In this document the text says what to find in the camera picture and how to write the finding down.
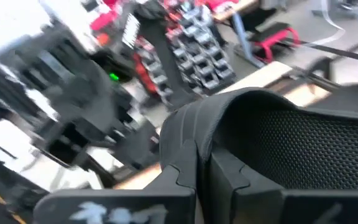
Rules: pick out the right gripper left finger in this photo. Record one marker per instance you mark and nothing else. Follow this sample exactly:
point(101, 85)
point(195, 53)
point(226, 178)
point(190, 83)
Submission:
point(120, 205)

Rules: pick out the red and black stool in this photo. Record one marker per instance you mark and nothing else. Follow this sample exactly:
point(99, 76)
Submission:
point(275, 39)

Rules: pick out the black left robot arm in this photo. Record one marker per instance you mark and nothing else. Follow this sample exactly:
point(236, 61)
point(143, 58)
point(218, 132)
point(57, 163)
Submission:
point(82, 93)

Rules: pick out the black rubber slide sandal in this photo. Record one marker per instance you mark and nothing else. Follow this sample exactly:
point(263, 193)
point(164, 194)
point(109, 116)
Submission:
point(291, 146)

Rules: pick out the black metal table frame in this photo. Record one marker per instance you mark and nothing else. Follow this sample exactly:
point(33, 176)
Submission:
point(322, 67)

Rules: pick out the blue grey desk leg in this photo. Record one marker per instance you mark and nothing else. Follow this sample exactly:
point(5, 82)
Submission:
point(244, 37)

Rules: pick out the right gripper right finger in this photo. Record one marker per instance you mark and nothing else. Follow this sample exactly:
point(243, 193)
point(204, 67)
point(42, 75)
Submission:
point(259, 205)

